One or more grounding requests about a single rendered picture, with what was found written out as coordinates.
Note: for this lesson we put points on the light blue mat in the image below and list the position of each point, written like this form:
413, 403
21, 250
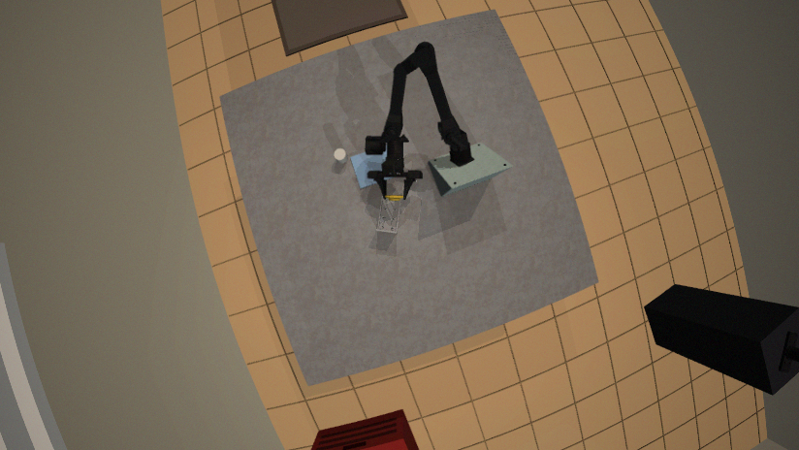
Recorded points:
363, 163

